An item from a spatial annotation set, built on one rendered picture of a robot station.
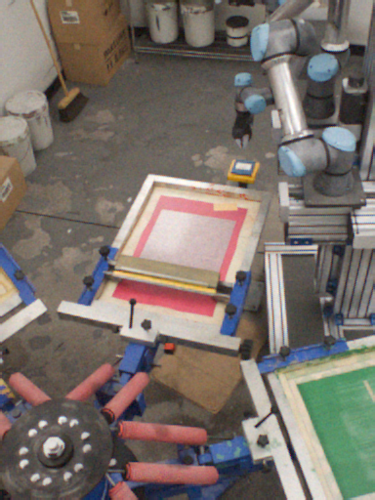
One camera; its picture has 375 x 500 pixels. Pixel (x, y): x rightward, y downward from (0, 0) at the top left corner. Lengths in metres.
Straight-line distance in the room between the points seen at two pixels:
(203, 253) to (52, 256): 1.66
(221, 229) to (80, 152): 2.33
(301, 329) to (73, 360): 1.25
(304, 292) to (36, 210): 1.99
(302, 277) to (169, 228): 1.05
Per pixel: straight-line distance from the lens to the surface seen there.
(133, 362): 2.01
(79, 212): 4.11
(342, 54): 2.62
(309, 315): 3.14
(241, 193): 2.60
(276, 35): 2.10
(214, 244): 2.43
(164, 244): 2.45
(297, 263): 3.37
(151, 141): 4.62
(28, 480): 1.60
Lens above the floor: 2.73
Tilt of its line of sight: 47 degrees down
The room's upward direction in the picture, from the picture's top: 6 degrees counter-clockwise
